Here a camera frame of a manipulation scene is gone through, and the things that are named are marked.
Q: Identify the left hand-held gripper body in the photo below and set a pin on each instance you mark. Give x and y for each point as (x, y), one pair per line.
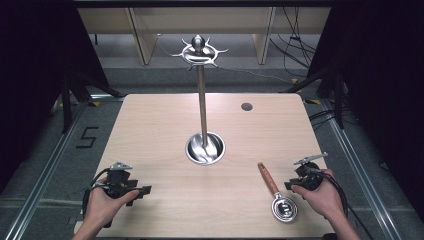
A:
(118, 176)

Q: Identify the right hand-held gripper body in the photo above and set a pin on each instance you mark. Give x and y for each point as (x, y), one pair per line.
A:
(308, 175)

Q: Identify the steel utensil rack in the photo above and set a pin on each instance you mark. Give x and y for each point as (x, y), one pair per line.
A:
(202, 100)

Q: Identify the person's right hand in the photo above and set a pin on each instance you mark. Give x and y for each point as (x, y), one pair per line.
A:
(325, 196)

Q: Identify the person's left hand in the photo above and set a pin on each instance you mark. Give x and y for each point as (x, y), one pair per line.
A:
(103, 206)

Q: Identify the black tripod stand legs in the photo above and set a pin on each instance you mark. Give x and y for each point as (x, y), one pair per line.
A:
(66, 100)
(338, 100)

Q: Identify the grey round table grommet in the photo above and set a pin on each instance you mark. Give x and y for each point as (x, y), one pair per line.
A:
(246, 106)

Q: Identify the black curtain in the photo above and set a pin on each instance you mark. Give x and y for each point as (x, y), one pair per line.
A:
(383, 83)
(36, 83)

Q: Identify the light wooden cabinet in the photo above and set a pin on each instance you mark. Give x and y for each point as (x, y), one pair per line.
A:
(206, 20)

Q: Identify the aluminium floor rail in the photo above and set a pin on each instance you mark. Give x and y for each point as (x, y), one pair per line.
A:
(360, 173)
(43, 180)

